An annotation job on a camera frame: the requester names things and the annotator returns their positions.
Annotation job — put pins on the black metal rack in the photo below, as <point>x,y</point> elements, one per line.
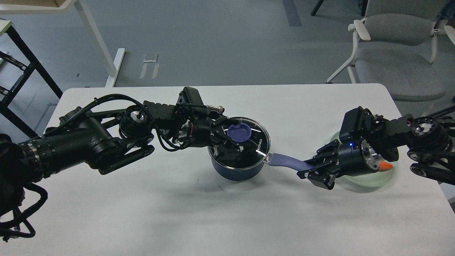
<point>27,71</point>

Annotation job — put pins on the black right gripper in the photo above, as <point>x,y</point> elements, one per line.
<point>351,160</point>

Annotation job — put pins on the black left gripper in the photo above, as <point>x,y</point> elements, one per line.
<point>209,130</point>

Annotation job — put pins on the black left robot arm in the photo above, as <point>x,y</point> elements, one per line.
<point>110,132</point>

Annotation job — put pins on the toy orange carrot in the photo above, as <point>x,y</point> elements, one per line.
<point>385,166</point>

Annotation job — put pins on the blue saucepan with handle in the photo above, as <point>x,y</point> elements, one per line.
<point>273,159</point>

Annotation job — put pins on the clear glass plate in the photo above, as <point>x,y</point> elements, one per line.
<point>374,180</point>

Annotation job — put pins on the white desk frame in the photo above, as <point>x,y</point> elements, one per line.
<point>23,7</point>

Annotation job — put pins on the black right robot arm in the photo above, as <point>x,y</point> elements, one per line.
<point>366,139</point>

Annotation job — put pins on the glass lid with blue knob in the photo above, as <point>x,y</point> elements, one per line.
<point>255,139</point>

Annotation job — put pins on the grey office chair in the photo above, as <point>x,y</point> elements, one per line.
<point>406,75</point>

